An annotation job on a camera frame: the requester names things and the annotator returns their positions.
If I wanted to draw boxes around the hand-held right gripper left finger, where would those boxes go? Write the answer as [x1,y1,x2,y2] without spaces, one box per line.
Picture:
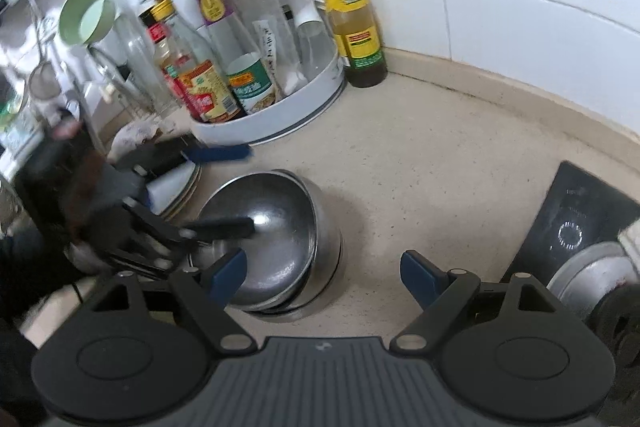
[92,248,256,353]

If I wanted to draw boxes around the person's left forearm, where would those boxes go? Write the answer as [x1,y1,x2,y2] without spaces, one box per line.
[0,222,86,308]

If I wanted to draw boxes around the white floral plate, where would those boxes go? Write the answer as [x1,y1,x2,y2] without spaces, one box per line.
[147,161,199,216]

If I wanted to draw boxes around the metal mesh strainer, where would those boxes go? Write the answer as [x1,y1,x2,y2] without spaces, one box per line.
[27,61,64,102]

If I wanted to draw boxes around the clear glass jar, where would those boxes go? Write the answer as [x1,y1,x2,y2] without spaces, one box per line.
[114,14,182,120]

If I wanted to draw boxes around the yellow label sauce bottle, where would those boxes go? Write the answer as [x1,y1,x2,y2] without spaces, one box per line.
[308,0,389,88]

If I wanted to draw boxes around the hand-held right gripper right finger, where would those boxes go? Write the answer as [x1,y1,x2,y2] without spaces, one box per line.
[390,249,551,353]

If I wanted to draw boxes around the purple label bottle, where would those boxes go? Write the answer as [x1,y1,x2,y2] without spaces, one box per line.
[187,0,261,58]

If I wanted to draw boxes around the green label jar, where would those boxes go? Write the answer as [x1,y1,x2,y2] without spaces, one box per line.
[225,54,279,114]

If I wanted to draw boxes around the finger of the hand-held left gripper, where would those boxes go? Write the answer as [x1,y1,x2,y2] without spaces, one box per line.
[120,142,253,180]
[122,199,257,259]

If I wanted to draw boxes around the red label sauce bottle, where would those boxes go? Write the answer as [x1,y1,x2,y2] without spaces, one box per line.
[150,0,247,124]

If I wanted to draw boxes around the beige rim plate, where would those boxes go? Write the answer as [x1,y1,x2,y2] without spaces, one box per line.
[160,164,205,222]

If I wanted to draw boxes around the white rotating condiment rack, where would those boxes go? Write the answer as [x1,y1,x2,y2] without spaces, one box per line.
[87,0,347,146]

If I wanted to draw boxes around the clear glass bottle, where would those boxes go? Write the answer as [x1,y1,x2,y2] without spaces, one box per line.
[292,0,337,82]

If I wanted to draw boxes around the green plastic cup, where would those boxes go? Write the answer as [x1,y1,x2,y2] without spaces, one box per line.
[58,0,119,46]

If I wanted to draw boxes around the large steel bowl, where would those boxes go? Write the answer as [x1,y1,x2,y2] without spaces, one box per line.
[196,173,319,309]

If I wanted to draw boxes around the white brown patterned cloth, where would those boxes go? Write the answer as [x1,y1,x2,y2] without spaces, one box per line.
[107,122,167,158]

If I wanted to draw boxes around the black glass cooktop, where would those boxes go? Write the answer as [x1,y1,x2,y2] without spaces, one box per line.
[500,160,640,284]

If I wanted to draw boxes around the white dish cloth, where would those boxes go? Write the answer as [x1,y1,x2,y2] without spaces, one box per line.
[618,218,640,250]

